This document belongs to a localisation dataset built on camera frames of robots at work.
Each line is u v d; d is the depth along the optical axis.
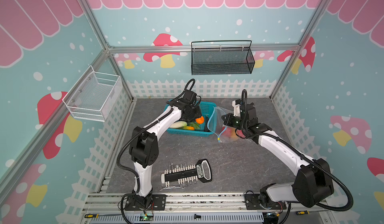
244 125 0.63
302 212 0.71
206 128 0.87
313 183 0.41
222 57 0.92
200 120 0.89
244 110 0.61
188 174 0.82
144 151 0.51
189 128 0.97
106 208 0.73
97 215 0.71
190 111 0.77
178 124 0.99
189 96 0.73
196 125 1.00
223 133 0.80
